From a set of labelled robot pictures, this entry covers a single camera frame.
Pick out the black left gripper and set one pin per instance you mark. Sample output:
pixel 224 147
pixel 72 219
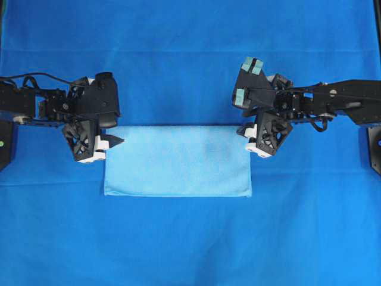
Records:
pixel 84 136

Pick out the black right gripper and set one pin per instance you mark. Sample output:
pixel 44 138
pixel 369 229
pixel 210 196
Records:
pixel 271 125

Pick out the light blue towel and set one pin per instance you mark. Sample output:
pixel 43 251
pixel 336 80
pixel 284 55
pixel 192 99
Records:
pixel 178 161

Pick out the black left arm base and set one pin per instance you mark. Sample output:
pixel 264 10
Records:
pixel 7 143

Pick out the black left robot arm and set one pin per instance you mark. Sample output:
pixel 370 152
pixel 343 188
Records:
pixel 31 105

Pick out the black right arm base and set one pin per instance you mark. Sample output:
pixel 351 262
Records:
pixel 374 148

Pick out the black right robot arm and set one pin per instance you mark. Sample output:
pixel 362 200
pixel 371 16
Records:
pixel 319 104

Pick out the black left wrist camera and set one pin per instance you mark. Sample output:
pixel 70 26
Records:
pixel 97 98

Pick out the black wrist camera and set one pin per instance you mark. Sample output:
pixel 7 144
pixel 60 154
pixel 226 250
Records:
pixel 252 89
pixel 97 98

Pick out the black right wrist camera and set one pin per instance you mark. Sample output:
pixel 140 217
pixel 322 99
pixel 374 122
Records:
pixel 252 89

